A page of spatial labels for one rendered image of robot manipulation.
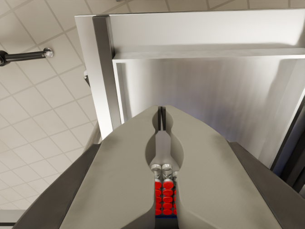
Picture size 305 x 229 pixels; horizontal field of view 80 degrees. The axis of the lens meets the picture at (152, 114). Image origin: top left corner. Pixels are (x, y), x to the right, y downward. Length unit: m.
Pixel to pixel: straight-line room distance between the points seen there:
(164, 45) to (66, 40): 1.05
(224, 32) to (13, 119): 1.65
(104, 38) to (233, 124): 0.25
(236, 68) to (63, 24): 1.09
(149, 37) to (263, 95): 0.20
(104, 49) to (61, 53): 1.06
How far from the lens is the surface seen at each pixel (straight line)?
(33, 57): 1.30
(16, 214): 0.73
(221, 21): 0.28
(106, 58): 0.26
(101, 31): 0.26
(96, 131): 0.97
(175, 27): 0.27
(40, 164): 2.01
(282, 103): 0.36
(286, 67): 0.34
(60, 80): 1.39
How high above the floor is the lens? 1.15
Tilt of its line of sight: 57 degrees down
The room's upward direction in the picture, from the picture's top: 178 degrees counter-clockwise
